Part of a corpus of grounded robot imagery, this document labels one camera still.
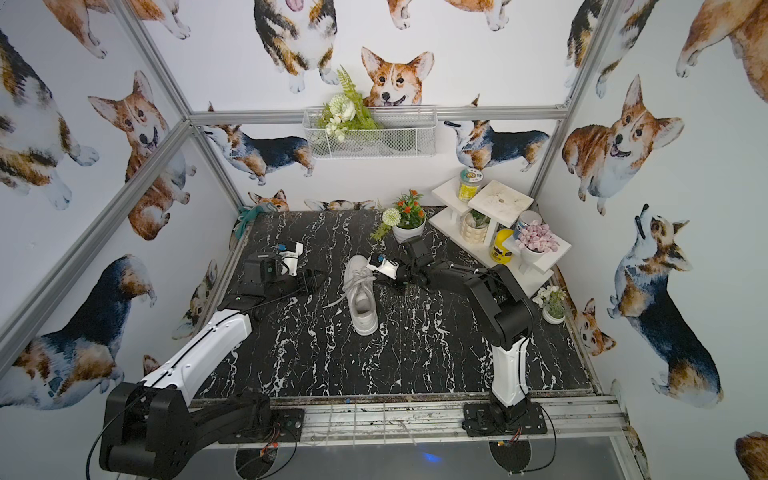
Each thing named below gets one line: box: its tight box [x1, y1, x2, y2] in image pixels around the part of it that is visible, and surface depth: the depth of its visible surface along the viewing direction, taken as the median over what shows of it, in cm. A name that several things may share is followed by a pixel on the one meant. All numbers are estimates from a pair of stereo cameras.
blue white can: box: [513, 210, 543, 240], surface depth 90 cm
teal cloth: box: [235, 205, 265, 240], surface depth 123 cm
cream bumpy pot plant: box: [460, 209, 491, 244], surface depth 109 cm
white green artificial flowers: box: [317, 65, 381, 143], surface depth 82 cm
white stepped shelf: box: [428, 176, 572, 296], surface depth 97 cm
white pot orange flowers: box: [392, 220, 427, 244], surface depth 106 cm
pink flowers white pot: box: [516, 220, 559, 274], surface depth 82 cm
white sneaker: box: [343, 255, 379, 336], surface depth 90 cm
